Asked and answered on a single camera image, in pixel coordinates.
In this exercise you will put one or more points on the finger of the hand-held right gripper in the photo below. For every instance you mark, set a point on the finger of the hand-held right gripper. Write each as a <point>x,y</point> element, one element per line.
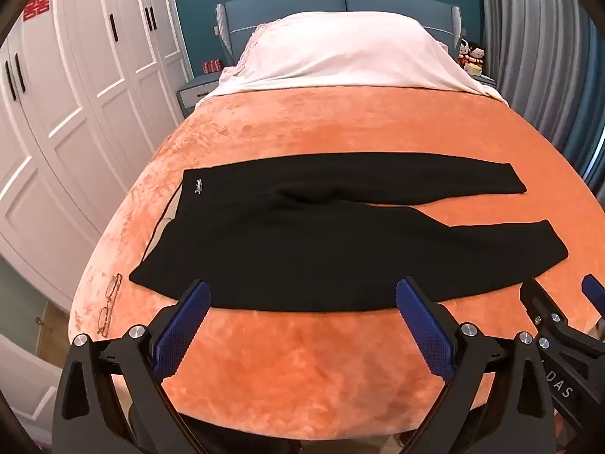
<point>539,300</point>
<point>596,293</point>

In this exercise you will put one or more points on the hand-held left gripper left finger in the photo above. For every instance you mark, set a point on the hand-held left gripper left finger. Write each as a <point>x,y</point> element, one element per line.
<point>182,324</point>

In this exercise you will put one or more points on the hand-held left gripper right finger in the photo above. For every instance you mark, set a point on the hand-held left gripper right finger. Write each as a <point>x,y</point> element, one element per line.
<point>425,328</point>

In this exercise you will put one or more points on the black pants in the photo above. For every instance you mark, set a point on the black pants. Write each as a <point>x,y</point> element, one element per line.
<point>283,255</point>

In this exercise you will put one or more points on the thin-framed eyeglasses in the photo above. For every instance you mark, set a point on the thin-framed eyeglasses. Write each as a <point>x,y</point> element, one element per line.
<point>113,284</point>

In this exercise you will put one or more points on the blue-grey nightstand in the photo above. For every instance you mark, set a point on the blue-grey nightstand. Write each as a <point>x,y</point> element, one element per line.
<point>488,79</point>
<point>198,93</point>

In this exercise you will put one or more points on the orange plush blanket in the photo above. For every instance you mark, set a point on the orange plush blanket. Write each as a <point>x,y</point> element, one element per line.
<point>331,118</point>

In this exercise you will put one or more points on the yellow box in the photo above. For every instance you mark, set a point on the yellow box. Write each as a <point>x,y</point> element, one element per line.
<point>473,69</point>

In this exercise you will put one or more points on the grey-blue curtain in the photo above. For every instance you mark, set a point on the grey-blue curtain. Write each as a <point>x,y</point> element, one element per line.
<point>529,56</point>

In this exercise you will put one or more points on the white panelled wardrobe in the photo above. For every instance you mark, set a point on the white panelled wardrobe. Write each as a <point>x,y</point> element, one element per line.
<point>71,104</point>

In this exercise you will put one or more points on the red and white doll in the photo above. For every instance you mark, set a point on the red and white doll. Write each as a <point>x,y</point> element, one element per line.
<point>476,54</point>
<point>464,52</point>

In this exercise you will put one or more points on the red patterned box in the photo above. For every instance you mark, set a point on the red patterned box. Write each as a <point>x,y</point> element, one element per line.
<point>212,66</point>

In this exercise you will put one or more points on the white bed cover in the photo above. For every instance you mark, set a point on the white bed cover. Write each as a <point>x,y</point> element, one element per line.
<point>340,52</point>

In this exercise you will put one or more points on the blue padded headboard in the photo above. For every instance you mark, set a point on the blue padded headboard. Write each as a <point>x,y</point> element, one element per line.
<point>302,4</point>

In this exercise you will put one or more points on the red paper cutout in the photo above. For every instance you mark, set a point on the red paper cutout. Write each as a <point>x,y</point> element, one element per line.
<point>37,7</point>

